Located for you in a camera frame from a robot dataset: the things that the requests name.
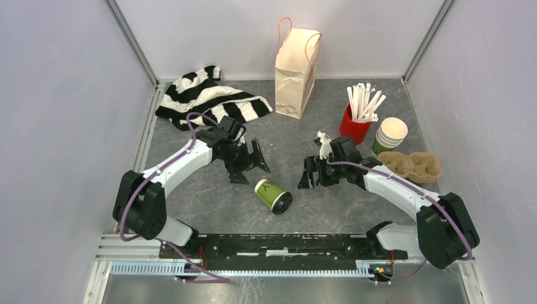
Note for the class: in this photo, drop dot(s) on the paper takeout bag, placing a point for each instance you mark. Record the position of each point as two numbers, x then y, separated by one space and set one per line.
295 69

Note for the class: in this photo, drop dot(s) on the metal cable duct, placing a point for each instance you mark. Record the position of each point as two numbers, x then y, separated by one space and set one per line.
179 269

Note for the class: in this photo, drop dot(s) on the black cup lid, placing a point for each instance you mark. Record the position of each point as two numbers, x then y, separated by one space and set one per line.
282 203

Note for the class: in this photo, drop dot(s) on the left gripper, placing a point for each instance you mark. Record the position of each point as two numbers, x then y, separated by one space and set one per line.
237 176

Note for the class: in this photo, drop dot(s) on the green paper coffee cup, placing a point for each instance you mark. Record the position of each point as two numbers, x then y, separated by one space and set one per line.
267 191

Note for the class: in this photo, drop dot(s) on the stack of paper cups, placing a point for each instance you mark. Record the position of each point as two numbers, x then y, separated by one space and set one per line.
389 135

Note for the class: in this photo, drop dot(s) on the black white striped cloth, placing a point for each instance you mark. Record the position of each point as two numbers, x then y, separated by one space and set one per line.
200 92

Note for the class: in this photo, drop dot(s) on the white wrapped straws bundle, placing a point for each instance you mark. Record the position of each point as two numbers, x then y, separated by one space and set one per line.
364 101

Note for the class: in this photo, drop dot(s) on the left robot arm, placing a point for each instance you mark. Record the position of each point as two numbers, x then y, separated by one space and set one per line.
141 204

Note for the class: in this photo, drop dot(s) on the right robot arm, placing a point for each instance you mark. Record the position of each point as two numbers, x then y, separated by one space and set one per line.
444 231

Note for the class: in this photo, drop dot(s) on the red straw holder cup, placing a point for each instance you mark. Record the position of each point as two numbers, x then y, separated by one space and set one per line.
357 131

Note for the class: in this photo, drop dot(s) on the brown cardboard cup carrier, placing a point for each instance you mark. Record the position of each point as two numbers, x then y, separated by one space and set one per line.
419 167

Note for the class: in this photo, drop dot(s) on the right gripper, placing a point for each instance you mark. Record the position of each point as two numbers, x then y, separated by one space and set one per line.
314 164

